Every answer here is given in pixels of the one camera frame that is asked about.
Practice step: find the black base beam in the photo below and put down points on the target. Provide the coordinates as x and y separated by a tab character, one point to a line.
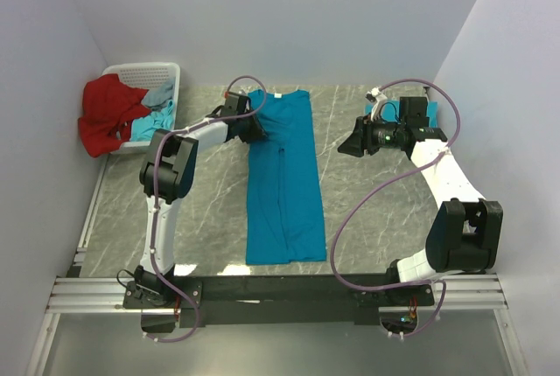
272	299

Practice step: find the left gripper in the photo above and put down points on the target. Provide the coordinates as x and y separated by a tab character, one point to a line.
257	134

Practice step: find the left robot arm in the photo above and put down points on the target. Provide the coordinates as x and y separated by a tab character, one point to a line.
167	176

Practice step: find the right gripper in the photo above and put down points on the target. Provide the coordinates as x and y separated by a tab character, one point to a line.
362	136

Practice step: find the light blue t shirt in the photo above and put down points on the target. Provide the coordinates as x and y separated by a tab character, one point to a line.
161	106

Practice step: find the red t shirt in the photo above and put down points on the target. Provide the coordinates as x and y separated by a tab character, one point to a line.
109	108

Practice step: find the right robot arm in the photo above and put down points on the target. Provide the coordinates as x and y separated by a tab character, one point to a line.
465	234

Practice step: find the white laundry basket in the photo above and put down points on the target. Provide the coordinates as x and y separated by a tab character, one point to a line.
161	80

